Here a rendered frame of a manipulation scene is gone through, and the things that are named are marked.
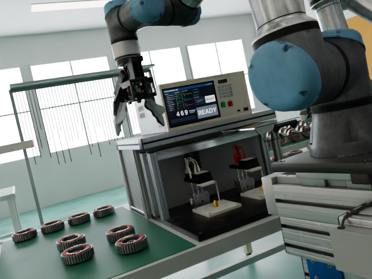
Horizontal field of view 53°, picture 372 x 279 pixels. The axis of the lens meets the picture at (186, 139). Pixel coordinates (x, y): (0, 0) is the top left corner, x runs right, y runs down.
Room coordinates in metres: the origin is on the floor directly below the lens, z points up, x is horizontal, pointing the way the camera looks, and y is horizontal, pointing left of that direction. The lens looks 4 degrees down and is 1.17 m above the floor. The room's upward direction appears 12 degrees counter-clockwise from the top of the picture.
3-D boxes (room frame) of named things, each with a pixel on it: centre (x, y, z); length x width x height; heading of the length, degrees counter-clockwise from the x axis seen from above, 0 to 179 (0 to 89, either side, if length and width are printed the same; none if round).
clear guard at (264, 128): (1.63, -0.34, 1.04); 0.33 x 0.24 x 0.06; 24
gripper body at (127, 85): (1.03, 0.10, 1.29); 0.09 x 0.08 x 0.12; 32
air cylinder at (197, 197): (1.63, 0.00, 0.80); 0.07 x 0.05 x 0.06; 114
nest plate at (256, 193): (1.60, -0.28, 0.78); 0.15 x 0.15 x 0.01; 24
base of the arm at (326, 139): (0.74, -0.32, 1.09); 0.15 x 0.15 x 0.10
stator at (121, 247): (1.29, 0.26, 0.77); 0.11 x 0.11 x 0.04
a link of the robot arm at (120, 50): (1.04, 0.11, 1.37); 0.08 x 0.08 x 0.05
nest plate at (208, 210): (1.50, -0.06, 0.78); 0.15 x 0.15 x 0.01; 24
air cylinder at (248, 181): (1.73, -0.23, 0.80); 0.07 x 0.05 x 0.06; 114
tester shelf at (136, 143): (1.84, -0.04, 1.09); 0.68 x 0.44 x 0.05; 114
